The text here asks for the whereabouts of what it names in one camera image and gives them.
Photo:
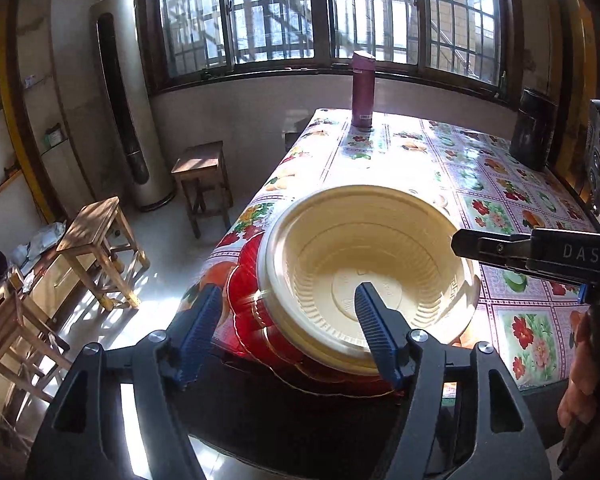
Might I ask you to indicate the dark wooden stool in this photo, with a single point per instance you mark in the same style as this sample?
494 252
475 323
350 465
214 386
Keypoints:
200 160

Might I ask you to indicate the white tower air conditioner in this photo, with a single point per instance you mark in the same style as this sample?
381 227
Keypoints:
125 105

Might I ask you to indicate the maroon thermos bottle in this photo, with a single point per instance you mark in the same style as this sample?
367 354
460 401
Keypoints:
361 90

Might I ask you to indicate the white plastic bag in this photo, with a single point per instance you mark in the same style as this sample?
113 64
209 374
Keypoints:
42 239

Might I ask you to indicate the person's right hand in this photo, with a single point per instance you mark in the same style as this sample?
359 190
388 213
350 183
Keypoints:
592 360

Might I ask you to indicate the floral fruit print tablecloth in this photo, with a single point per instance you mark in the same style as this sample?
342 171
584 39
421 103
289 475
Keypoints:
480 185

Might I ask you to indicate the wall socket box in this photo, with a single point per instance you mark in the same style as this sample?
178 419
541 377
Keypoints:
53 135

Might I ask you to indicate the cream plastic bowl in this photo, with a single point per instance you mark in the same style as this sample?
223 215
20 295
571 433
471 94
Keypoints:
305 345
370 240

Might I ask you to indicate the red glass flower plate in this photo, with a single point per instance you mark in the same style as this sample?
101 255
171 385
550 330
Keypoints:
242 280
330 386

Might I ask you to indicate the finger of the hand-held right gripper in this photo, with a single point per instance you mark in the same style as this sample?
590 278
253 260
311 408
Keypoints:
485 246

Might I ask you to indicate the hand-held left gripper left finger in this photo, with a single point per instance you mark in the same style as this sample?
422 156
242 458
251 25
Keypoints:
200 330

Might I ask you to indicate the light wooden stool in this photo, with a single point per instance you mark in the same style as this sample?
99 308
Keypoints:
97 225

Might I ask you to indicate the barred window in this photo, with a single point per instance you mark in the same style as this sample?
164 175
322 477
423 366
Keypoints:
280 10

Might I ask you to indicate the small green bottle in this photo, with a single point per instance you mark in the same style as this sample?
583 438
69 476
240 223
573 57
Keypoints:
502 84

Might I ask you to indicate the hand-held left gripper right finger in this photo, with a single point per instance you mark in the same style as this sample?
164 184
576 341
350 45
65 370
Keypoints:
375 330

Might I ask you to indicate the black electric kettle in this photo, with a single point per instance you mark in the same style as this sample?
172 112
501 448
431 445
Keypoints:
532 130

